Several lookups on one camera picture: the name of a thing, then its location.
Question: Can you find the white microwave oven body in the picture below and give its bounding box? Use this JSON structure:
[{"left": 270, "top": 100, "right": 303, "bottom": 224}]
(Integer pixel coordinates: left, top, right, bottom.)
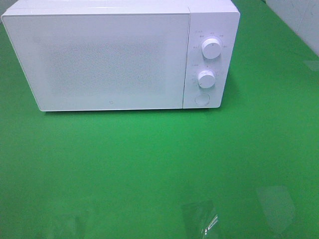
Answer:
[{"left": 1, "top": 0, "right": 240, "bottom": 109}]

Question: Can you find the white round knob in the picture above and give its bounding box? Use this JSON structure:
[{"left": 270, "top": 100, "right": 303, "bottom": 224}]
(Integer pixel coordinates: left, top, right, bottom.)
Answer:
[
  {"left": 202, "top": 37, "right": 222, "bottom": 59},
  {"left": 197, "top": 70, "right": 216, "bottom": 89}
]

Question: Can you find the white microwave door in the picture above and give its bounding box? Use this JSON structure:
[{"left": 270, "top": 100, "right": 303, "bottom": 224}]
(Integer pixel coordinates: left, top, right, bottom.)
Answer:
[{"left": 3, "top": 14, "right": 189, "bottom": 112}]

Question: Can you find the round white door button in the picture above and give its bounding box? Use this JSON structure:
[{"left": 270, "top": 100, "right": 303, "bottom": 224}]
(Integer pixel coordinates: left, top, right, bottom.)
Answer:
[{"left": 195, "top": 93, "right": 210, "bottom": 106}]

